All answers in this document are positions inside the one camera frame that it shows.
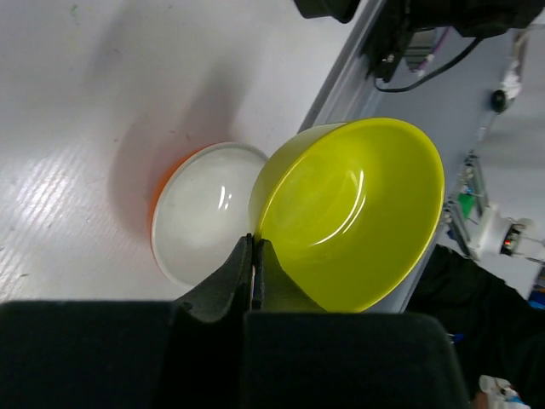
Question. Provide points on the orange bowl white inside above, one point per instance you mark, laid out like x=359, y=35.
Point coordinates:
x=200, y=209

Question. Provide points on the aluminium frame rail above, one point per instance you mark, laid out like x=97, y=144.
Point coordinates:
x=347, y=93

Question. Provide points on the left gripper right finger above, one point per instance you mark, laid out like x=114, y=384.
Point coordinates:
x=296, y=355

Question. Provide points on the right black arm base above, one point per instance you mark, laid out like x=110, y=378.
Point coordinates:
x=399, y=21

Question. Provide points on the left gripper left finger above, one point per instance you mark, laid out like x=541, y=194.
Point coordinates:
x=207, y=338

